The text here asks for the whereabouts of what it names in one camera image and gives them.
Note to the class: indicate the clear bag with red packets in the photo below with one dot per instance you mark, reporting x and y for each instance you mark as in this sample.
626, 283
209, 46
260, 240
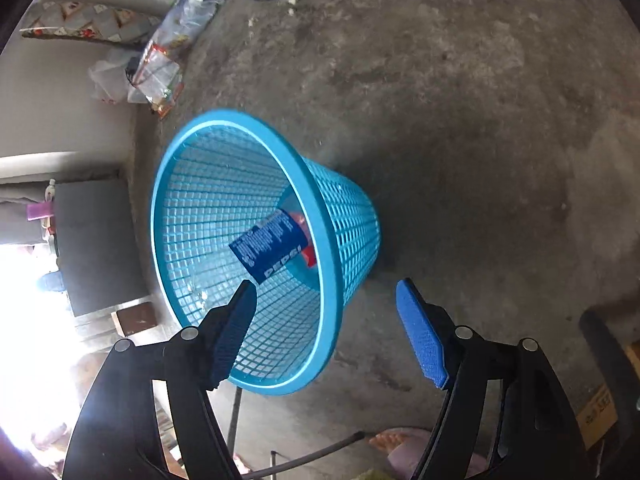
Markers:
157, 75

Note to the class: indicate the cardboard box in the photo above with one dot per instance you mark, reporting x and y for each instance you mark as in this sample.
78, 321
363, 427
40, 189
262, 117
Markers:
597, 412

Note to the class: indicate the clear crumpled plastic bag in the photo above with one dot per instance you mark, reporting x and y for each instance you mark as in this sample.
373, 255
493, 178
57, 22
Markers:
192, 10

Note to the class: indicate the blue plastic mesh basket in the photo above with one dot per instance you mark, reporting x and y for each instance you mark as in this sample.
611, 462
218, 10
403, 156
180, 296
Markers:
200, 200

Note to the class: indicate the blue labelled plastic bottle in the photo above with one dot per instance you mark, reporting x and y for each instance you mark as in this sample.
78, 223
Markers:
272, 247

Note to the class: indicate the metal stool legs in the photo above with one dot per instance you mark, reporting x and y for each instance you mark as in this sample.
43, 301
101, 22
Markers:
300, 457

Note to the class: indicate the white plastic bag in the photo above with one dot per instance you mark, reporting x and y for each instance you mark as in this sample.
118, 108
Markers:
107, 80

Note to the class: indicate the small brown box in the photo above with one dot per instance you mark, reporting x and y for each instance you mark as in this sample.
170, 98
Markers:
136, 317

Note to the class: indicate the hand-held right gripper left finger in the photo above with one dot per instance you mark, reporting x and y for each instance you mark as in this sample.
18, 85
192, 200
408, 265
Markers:
232, 335

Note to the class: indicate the dark grey cabinet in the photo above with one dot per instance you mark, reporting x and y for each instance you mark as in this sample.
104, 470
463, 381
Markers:
95, 245

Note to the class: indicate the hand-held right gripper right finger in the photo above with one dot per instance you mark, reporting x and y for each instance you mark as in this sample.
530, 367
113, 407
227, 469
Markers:
422, 340

